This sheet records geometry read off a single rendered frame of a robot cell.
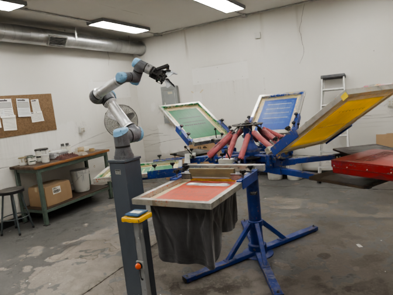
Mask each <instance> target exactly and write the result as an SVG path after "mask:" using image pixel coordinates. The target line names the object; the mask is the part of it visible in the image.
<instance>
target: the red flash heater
mask: <svg viewBox="0 0 393 295"><path fill-rule="evenodd" d="M331 166H332V167H333V173H339V174H346V175H351V176H359V177H366V178H371V179H379V180H386V181H393V150H383V149H370V150H365V151H362V152H358V153H354V154H351V155H347V156H343V157H339V158H336V159H332V160H331Z"/></svg>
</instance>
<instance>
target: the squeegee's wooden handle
mask: <svg viewBox="0 0 393 295"><path fill-rule="evenodd" d="M189 173H191V178H192V177H230V178H231V175H230V174H231V173H236V172H235V168H189Z"/></svg>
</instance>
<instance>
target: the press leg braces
mask: <svg viewBox="0 0 393 295"><path fill-rule="evenodd" d="M263 225H264V226H265V227H266V228H267V229H269V230H270V231H271V232H273V233H274V234H276V236H278V237H279V238H277V239H278V240H281V241H283V240H285V239H288V238H289V237H287V236H284V235H283V234H282V233H280V232H279V231H277V230H276V229H275V228H273V227H272V226H271V225H270V224H268V223H267V222H265V220H263ZM250 229H251V223H249V222H248V223H247V225H246V226H245V228H244V230H243V231H242V233H241V234H240V236H239V238H238V239H237V241H236V243H235V244H234V246H233V248H232V250H231V251H230V252H229V254H228V256H227V258H226V259H223V261H225V262H227V263H228V262H230V261H232V260H235V259H236V258H234V255H235V254H236V252H237V250H238V249H239V247H240V245H241V244H242V242H243V241H244V239H245V237H246V235H248V236H249V238H250V232H249V230H250ZM255 229H256V234H257V239H258V244H259V247H260V253H261V258H262V262H260V263H261V265H262V267H263V268H264V267H270V265H269V263H268V261H267V257H266V252H265V249H264V244H263V239H262V235H261V231H260V226H259V223H256V224H255ZM248 232H249V233H248Z"/></svg>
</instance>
